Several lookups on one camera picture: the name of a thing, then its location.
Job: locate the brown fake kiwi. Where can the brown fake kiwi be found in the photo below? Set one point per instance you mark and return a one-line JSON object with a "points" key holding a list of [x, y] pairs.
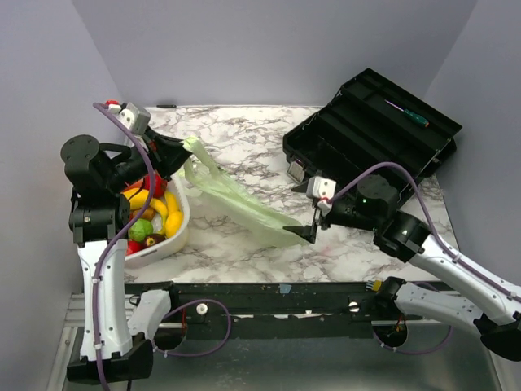
{"points": [[148, 214]]}

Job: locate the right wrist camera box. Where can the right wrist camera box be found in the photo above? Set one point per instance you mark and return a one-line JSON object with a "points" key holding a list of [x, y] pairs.
{"points": [[321, 190]]}

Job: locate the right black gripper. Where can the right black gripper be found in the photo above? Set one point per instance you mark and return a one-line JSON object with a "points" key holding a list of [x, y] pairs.
{"points": [[307, 232]]}

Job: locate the green fake custard apple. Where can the green fake custard apple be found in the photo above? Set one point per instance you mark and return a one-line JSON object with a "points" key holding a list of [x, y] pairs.
{"points": [[140, 230]]}

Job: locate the green plastic bag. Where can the green plastic bag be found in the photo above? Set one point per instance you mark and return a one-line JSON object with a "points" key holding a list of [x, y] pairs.
{"points": [[232, 199]]}

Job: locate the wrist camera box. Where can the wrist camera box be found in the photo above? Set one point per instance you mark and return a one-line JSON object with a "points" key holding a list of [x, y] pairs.
{"points": [[321, 190], [135, 118]]}

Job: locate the dark purple fake mangosteen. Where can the dark purple fake mangosteen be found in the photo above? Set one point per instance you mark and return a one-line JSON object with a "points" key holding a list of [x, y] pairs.
{"points": [[152, 240]]}

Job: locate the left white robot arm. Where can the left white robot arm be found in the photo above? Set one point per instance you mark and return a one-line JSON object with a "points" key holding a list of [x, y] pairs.
{"points": [[115, 347]]}

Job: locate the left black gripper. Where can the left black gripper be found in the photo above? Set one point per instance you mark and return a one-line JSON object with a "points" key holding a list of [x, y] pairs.
{"points": [[170, 154]]}

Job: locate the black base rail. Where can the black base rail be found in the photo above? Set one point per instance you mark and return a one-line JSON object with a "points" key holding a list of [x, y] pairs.
{"points": [[271, 310]]}

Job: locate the green handled screwdriver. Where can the green handled screwdriver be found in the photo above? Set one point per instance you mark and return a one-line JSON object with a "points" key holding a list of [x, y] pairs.
{"points": [[415, 118]]}

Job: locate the dark red fake pomegranate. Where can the dark red fake pomegranate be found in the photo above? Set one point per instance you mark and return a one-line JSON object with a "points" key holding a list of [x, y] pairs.
{"points": [[155, 185]]}

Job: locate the black plastic toolbox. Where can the black plastic toolbox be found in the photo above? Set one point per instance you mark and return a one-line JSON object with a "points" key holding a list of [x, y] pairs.
{"points": [[357, 130]]}

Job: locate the yellow fake banana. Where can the yellow fake banana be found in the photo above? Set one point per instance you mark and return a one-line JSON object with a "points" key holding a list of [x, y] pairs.
{"points": [[171, 202], [160, 208]]}

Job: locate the white plastic basket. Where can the white plastic basket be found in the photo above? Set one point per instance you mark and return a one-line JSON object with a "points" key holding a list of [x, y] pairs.
{"points": [[169, 246]]}

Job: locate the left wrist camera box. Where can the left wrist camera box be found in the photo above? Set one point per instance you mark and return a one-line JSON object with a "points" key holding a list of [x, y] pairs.
{"points": [[135, 118]]}

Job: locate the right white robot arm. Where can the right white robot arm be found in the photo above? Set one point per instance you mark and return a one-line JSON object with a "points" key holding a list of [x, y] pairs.
{"points": [[485, 305]]}

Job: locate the red fake apple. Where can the red fake apple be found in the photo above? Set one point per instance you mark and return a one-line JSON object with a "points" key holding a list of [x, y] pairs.
{"points": [[133, 247]]}

